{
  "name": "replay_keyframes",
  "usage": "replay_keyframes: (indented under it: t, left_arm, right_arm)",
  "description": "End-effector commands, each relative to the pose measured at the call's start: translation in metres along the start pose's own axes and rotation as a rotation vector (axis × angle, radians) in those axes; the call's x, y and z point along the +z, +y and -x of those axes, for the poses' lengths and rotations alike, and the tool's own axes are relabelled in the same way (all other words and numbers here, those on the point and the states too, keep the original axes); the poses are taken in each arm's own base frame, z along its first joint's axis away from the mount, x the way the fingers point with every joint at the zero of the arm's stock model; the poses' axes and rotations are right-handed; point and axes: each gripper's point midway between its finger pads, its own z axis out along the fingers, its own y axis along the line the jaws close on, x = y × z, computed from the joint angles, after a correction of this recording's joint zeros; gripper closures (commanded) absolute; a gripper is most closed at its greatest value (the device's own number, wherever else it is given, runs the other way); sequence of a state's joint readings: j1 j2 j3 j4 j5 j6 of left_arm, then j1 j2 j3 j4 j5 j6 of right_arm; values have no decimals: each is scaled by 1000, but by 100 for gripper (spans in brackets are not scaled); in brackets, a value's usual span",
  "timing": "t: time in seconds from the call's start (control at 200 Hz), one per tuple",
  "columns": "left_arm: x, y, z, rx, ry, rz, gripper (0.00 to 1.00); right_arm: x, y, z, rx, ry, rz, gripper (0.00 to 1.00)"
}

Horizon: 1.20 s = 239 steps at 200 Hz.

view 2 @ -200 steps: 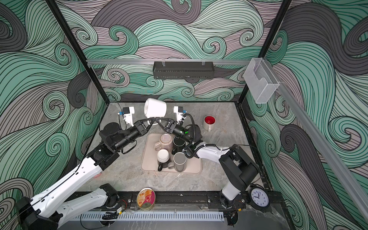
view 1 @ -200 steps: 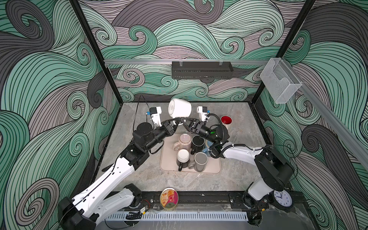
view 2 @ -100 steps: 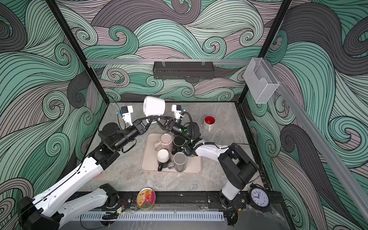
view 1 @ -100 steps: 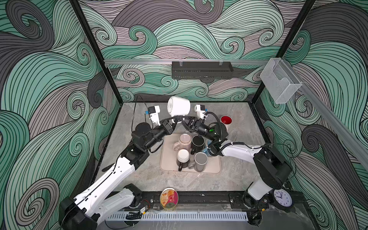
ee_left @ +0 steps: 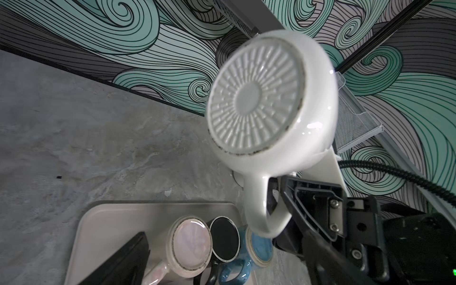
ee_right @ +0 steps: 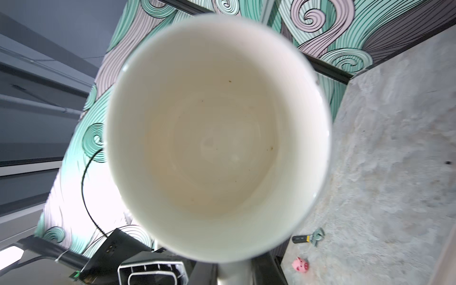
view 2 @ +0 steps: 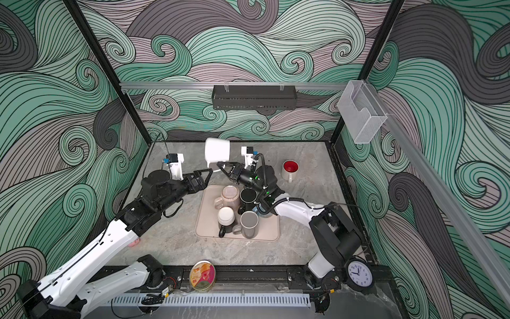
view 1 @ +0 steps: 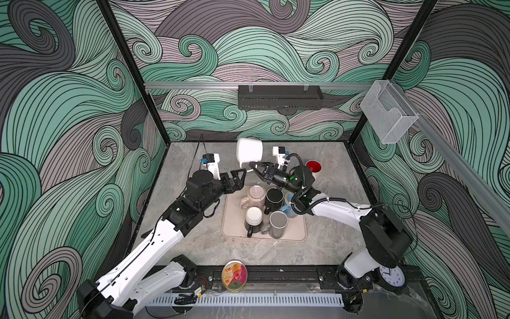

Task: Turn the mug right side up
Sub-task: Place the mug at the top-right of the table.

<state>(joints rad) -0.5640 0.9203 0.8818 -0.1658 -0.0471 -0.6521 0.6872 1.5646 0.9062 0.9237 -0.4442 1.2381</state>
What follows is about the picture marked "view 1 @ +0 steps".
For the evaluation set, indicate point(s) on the grey upside-down mug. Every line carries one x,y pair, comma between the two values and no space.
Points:
276,226

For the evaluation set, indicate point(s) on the aluminium rail right wall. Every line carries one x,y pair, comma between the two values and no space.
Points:
472,147

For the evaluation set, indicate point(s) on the clear acrylic wall holder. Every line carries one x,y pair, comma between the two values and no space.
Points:
389,111

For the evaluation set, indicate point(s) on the round colourful tin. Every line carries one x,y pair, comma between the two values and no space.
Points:
234,276

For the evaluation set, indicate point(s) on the white slotted cable duct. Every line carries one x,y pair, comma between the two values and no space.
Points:
253,300

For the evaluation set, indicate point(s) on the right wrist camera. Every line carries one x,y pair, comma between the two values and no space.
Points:
280,153

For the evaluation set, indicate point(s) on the black wall shelf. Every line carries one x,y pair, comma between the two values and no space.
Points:
280,97

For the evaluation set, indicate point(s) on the pink upside-down mug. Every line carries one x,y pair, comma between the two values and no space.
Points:
256,197

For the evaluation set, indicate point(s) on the beige rectangular tray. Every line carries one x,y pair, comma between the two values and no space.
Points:
234,217

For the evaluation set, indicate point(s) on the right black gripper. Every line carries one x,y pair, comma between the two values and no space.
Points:
271,174

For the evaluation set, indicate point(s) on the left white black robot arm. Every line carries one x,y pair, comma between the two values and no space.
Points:
128,288

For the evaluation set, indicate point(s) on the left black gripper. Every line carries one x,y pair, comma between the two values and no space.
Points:
226,189

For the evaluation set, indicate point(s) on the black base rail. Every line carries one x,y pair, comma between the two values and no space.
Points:
326,276

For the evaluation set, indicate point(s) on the cream mug red inside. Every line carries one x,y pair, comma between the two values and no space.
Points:
314,166

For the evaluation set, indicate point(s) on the black round wall clock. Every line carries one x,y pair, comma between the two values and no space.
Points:
391,279

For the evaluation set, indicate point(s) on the black mug white base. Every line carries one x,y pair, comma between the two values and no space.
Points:
253,221

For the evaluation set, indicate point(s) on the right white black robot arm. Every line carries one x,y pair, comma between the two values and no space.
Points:
386,238

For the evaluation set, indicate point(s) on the black speckled upside-down mug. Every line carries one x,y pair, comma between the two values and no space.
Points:
274,200

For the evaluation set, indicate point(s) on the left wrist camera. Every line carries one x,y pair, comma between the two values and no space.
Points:
211,162

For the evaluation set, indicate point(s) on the blue glazed upside-down mug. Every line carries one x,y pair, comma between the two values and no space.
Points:
287,208

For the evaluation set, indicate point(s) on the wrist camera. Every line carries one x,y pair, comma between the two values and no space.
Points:
211,162
280,153

